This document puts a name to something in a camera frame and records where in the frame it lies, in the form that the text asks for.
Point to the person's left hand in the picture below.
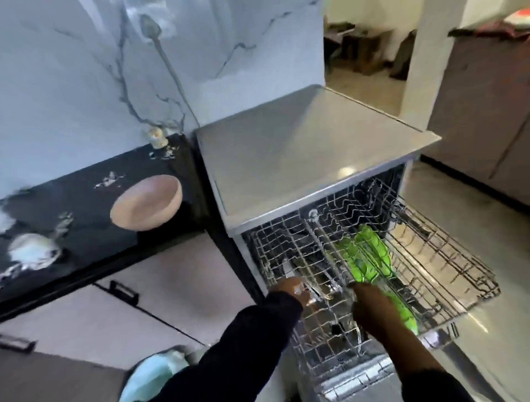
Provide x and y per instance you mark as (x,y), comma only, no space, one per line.
(290,288)

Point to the person's right hand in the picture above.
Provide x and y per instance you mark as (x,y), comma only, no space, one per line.
(374,310)

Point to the silver dishwasher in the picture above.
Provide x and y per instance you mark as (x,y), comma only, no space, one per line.
(310,145)

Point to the pink bowl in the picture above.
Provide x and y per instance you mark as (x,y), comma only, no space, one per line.
(145,203)

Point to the person's right forearm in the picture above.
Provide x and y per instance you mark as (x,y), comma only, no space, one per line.
(418,368)

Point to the person's left forearm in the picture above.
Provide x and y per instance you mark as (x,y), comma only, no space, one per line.
(240,352)

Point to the white base cabinet door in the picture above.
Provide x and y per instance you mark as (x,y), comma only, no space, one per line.
(194,273)
(83,331)

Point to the teal waste bin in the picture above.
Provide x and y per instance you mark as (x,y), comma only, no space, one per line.
(153,372)

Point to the brown cabinet door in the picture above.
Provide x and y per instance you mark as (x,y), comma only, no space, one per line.
(515,165)
(476,103)

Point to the dark low furniture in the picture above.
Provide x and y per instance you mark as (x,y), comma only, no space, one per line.
(364,49)

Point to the dark bag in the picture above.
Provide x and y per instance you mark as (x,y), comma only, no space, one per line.
(403,54)

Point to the white plug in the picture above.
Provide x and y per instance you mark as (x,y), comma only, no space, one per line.
(150,25)

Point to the white wall socket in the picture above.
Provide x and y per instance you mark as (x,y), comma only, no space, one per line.
(132,16)

